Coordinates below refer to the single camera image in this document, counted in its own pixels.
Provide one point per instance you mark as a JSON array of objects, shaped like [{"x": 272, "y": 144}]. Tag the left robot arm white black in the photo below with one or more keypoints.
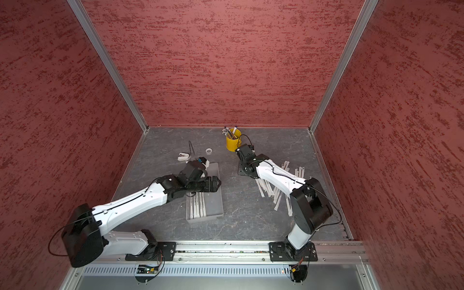
[{"x": 91, "y": 232}]

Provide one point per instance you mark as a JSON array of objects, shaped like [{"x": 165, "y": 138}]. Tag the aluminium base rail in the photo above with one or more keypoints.
[{"x": 242, "y": 252}]

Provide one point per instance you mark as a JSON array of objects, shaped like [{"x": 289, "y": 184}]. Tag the right aluminium corner post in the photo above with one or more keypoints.
[{"x": 360, "y": 25}]

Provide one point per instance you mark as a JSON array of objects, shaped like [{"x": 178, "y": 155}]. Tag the paper straw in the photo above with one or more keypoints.
[
  {"x": 199, "y": 205},
  {"x": 195, "y": 210},
  {"x": 192, "y": 207},
  {"x": 203, "y": 206}
]

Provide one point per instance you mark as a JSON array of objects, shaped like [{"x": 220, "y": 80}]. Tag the white plastic clip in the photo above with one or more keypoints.
[{"x": 183, "y": 156}]

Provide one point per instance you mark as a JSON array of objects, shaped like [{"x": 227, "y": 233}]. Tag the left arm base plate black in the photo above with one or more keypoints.
[{"x": 163, "y": 251}]

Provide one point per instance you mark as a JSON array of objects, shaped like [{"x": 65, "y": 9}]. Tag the perforated cable duct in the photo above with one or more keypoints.
[{"x": 191, "y": 270}]

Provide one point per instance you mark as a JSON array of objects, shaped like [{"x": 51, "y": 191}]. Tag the left aluminium corner post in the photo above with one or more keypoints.
[{"x": 92, "y": 34}]

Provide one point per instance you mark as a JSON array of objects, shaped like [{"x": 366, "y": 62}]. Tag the yellow metal cup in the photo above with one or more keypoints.
[{"x": 232, "y": 145}]

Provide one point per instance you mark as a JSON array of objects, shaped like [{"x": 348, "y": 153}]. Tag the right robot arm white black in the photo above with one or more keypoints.
[{"x": 310, "y": 206}]

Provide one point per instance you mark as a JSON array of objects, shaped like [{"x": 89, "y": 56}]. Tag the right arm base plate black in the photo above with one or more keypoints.
[{"x": 285, "y": 252}]

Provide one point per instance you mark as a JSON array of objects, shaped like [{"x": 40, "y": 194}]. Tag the aluminium corner post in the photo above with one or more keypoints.
[
  {"x": 92, "y": 34},
  {"x": 360, "y": 25}
]

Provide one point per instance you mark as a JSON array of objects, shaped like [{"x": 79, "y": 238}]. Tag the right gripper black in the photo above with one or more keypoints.
[{"x": 240, "y": 171}]

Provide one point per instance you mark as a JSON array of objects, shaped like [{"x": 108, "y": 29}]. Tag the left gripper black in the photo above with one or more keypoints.
[{"x": 214, "y": 187}]

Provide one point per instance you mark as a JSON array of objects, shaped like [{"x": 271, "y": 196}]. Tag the pens in yellow cup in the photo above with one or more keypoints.
[{"x": 230, "y": 133}]

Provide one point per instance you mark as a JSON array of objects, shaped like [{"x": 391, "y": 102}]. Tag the translucent plastic storage box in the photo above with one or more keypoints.
[{"x": 214, "y": 207}]

